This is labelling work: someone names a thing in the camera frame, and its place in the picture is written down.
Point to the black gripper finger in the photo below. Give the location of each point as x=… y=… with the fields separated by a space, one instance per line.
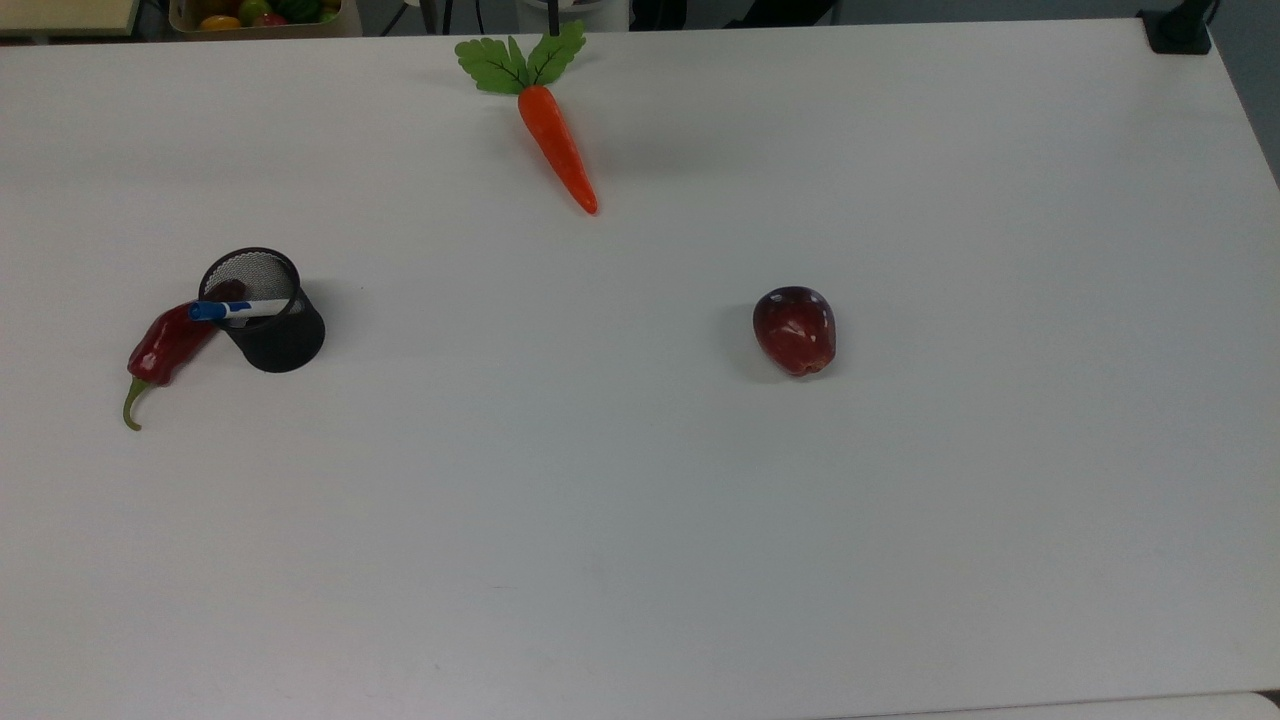
x=553 y=15

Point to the white marker pen blue cap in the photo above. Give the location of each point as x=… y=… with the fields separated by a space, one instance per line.
x=245 y=308

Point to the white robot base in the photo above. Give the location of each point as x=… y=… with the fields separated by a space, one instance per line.
x=590 y=12

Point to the black mesh pen cup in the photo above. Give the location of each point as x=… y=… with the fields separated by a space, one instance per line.
x=283 y=340

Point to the orange toy carrot green leaves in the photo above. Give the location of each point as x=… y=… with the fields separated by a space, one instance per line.
x=556 y=140

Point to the beige box of toy fruit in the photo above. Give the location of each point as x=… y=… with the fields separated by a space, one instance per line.
x=265 y=28

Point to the green toy fruit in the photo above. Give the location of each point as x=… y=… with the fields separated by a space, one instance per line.
x=254 y=10

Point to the yellow toy fruit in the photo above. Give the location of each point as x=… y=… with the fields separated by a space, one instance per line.
x=220 y=22

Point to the dark red apple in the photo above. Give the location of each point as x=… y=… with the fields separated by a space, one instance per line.
x=795 y=332

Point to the light wooden side table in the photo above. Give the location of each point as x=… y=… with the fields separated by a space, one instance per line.
x=65 y=15

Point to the red chili pepper green stem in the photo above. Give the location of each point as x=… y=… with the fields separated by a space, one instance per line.
x=165 y=348

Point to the black table clamp mount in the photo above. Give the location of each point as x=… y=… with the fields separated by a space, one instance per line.
x=1178 y=28

